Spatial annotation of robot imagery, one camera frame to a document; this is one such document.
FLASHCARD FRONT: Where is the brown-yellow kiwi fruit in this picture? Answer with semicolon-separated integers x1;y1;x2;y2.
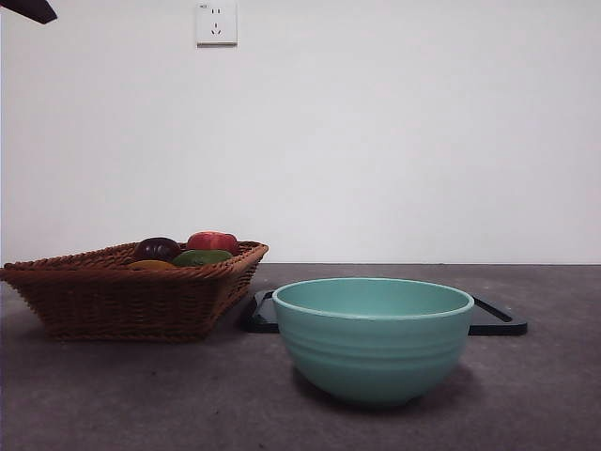
127;259;179;272

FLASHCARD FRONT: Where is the teal ceramic bowl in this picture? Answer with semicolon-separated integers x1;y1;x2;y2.
271;276;475;408

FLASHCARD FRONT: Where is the dark purple plum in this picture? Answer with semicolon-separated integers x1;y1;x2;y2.
133;236;183;263

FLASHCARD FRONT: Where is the green avocado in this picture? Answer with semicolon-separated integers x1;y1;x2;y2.
171;249;235;268

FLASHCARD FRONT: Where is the brown wicker basket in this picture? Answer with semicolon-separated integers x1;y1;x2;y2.
0;240;270;343

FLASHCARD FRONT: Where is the dark rectangular tray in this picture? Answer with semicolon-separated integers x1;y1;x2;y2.
239;289;528;336

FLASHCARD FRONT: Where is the white wall socket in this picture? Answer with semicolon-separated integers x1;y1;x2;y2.
195;1;239;48

